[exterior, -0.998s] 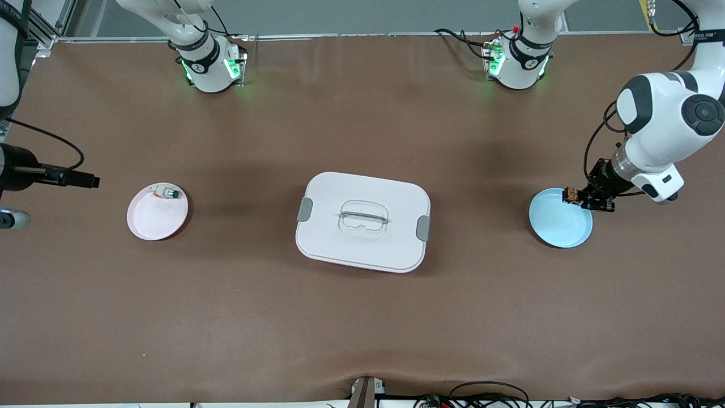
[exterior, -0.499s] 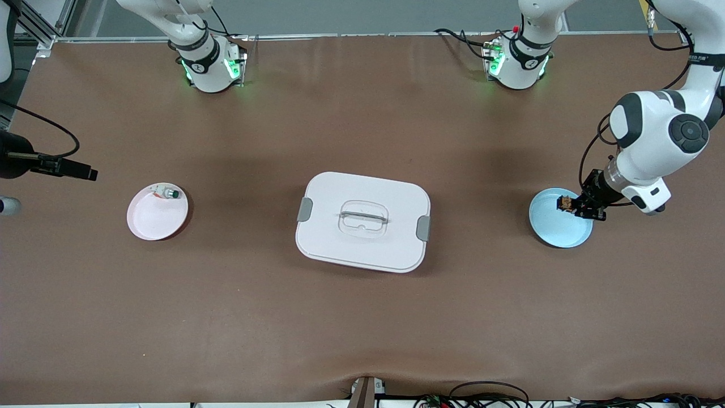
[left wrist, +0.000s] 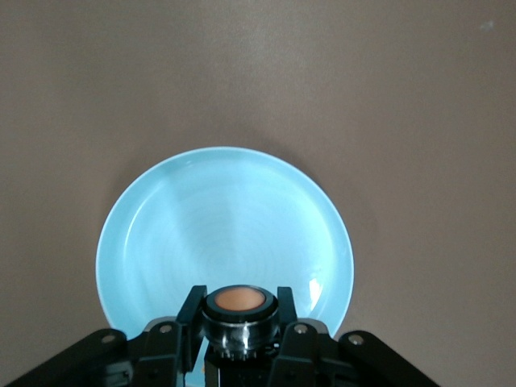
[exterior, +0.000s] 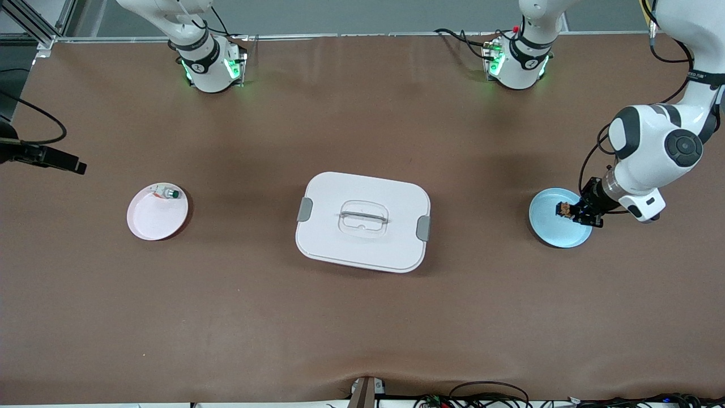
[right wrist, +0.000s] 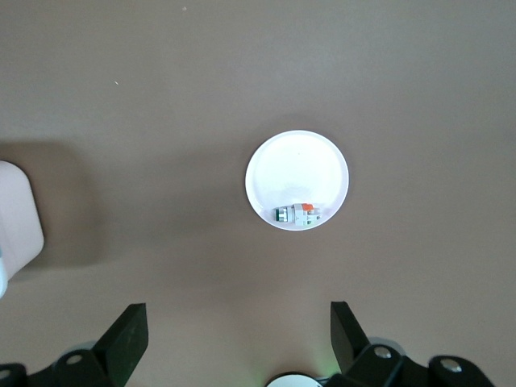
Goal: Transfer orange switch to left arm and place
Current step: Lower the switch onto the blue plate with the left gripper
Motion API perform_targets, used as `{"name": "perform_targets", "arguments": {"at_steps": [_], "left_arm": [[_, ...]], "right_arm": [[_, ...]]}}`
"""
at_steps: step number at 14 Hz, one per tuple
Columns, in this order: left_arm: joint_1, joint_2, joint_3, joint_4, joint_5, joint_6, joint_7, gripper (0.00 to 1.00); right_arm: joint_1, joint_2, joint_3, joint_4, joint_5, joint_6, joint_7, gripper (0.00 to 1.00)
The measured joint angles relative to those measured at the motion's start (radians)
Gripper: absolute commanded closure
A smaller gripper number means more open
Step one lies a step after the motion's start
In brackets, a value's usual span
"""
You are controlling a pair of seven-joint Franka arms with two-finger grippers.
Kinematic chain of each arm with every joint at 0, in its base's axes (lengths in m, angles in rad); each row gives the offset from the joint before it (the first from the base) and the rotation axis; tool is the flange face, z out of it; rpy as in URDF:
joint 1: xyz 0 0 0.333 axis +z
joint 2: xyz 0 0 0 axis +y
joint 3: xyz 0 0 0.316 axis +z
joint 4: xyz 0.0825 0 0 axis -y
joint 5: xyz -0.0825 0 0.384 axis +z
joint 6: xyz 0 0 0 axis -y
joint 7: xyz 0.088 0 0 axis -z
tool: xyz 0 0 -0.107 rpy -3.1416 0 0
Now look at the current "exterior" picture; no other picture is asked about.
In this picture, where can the pink box with white lid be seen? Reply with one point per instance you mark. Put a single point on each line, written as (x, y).
(362, 249)

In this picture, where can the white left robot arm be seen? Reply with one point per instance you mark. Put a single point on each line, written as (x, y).
(651, 147)

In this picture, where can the orange black push-button switch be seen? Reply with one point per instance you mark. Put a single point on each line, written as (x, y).
(563, 209)

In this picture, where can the white green circuit breaker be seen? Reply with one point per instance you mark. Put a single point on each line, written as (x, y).
(167, 193)

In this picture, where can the small grey metal bracket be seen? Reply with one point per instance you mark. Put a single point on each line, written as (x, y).
(363, 394)

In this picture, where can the blue round plate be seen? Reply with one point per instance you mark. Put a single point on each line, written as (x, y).
(546, 229)

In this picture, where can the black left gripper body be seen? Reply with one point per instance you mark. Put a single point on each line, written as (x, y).
(591, 199)

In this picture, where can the brown table mat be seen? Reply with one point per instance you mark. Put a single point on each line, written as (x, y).
(226, 311)

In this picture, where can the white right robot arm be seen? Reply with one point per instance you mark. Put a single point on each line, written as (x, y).
(209, 62)

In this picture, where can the pink round plate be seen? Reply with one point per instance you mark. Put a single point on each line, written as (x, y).
(156, 221)

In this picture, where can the aluminium frame profile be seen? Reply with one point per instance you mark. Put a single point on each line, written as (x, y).
(39, 25)

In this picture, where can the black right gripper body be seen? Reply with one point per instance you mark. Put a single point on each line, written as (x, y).
(18, 152)

